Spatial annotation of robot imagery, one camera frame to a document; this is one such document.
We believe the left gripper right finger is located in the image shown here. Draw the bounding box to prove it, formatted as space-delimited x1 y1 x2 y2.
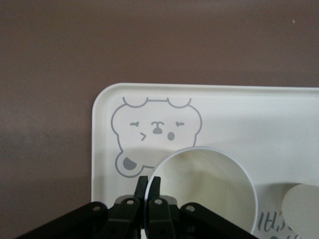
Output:
147 175 253 239

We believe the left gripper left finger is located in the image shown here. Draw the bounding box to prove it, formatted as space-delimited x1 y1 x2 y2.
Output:
14 175 148 239

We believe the white cup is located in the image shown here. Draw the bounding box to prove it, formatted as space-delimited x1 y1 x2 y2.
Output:
144 147 257 239
281 183 319 234

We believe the cream tray with bear print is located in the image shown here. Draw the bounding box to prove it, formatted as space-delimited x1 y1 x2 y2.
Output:
91 83 319 239

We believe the brown table cover mat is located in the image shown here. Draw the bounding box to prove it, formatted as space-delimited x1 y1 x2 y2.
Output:
0 0 319 239

